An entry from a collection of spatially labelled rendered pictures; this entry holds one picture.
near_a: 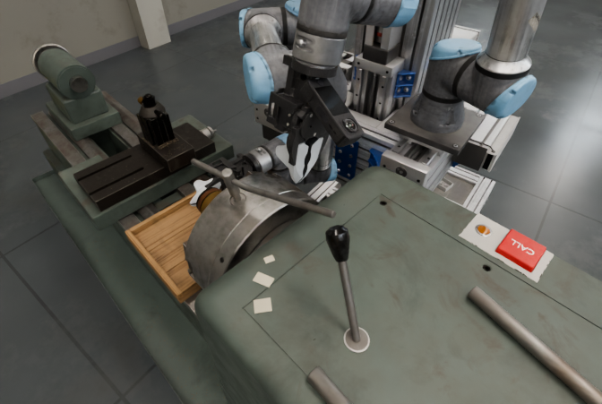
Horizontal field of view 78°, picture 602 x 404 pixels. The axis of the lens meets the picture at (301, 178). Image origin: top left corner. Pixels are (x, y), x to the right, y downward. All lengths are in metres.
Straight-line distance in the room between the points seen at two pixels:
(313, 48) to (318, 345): 0.41
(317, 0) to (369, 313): 0.45
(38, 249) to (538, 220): 3.04
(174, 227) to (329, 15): 0.87
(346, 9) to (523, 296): 0.50
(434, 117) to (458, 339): 0.66
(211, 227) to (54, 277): 1.81
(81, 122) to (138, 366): 1.11
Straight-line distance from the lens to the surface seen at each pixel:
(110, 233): 1.79
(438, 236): 0.71
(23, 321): 2.42
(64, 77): 1.70
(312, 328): 0.58
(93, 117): 1.79
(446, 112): 1.11
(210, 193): 0.97
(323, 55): 0.56
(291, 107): 0.59
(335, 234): 0.48
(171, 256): 1.16
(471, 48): 1.05
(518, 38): 0.94
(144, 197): 1.33
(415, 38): 1.28
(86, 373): 2.12
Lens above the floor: 1.77
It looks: 42 degrees down
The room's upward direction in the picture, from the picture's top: straight up
